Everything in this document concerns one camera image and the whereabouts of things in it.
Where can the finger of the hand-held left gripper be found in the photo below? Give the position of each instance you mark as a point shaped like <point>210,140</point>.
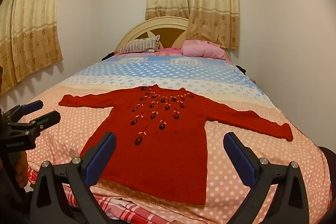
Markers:
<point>48,119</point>
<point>31,105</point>

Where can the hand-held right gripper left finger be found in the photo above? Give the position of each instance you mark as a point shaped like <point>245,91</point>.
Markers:
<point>103,161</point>

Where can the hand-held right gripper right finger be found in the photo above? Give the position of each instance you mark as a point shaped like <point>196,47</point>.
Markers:
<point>241,158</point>

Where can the red embroidered knit sweater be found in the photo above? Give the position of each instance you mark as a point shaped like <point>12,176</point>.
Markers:
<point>162,155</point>

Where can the red checkered cloth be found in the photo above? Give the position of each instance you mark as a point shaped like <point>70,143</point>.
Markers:
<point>126,209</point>

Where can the wide beige floral curtain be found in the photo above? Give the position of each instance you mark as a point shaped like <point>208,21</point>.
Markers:
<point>31,29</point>

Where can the dark clothing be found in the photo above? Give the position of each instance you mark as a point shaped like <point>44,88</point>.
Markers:
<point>242,69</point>
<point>109,56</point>

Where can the dark cloth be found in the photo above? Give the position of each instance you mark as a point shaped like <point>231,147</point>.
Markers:
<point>330,174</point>

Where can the polka dot bedspread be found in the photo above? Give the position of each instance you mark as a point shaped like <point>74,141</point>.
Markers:
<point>183,77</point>

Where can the pink pillow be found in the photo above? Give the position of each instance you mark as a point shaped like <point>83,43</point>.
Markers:
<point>202,50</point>

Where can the striped pillow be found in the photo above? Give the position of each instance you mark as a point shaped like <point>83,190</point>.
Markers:
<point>139,46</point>

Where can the pink bed sheet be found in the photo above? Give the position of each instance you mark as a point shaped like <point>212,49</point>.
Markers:
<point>170,51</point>

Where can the cream wooden headboard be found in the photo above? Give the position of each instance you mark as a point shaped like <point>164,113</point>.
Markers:
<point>168,32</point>

